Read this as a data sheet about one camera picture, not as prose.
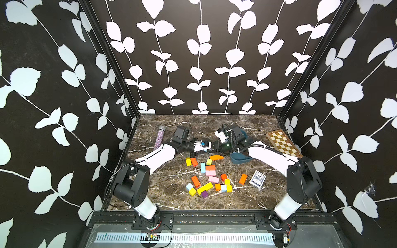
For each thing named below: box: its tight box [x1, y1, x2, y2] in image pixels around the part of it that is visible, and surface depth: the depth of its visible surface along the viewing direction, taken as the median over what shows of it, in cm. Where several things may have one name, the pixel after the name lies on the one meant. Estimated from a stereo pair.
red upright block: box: [190, 157, 198, 167], surface depth 96 cm
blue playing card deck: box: [249, 169, 267, 190], surface depth 88 cm
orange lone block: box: [238, 173, 248, 185], surface depth 90 cm
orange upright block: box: [191, 175, 201, 189], surface depth 87 cm
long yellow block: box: [196, 181, 214, 196], surface depth 86 cm
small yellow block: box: [188, 187, 197, 197], surface depth 83 cm
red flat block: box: [205, 165, 216, 171], surface depth 95 cm
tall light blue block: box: [200, 162, 206, 174], surface depth 95 cm
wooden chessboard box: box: [266, 129, 304, 159], surface depth 103 cm
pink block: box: [208, 175, 220, 184], surface depth 89 cm
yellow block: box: [185, 157, 192, 167], surface depth 95 cm
